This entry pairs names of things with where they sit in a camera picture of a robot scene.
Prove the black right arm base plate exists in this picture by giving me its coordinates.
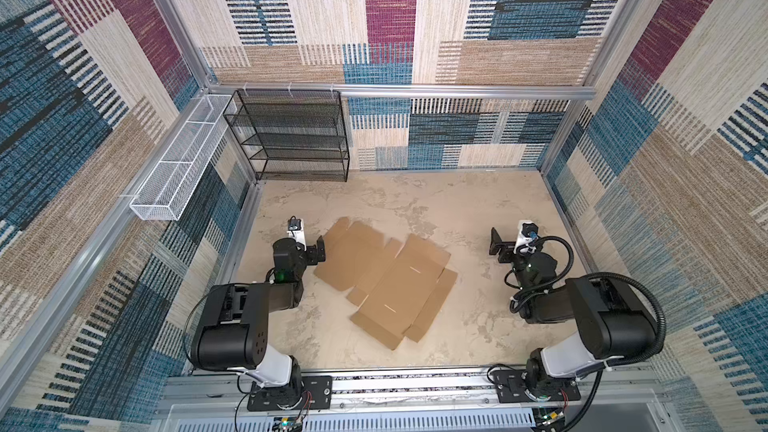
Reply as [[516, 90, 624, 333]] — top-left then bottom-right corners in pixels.
[[487, 368, 582, 404]]

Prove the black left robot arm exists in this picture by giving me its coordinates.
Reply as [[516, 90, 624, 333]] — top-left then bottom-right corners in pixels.
[[184, 237, 326, 410]]

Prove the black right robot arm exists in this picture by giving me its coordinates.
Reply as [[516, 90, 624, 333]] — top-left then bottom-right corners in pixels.
[[487, 221, 667, 403]]

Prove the brown cardboard box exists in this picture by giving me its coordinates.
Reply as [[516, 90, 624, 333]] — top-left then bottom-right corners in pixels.
[[315, 217, 458, 350]]

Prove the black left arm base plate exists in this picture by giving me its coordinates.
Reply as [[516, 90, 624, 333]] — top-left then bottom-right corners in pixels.
[[246, 375, 333, 412]]

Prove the black wire mesh shelf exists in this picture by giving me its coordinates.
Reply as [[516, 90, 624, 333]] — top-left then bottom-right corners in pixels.
[[223, 89, 351, 182]]

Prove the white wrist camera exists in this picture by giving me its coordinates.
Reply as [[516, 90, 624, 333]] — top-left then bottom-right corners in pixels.
[[287, 216, 307, 247], [514, 220, 539, 255]]

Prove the white wire mesh basket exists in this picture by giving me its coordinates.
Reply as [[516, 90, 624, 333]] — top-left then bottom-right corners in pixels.
[[130, 94, 233, 221]]

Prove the aluminium front mounting rail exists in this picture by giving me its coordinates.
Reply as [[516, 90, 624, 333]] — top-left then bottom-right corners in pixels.
[[149, 365, 679, 432]]

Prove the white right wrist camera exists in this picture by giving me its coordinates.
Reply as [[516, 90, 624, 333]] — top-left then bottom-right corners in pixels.
[[514, 220, 539, 255]]

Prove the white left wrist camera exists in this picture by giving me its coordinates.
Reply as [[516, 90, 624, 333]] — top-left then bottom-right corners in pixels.
[[287, 216, 307, 247]]

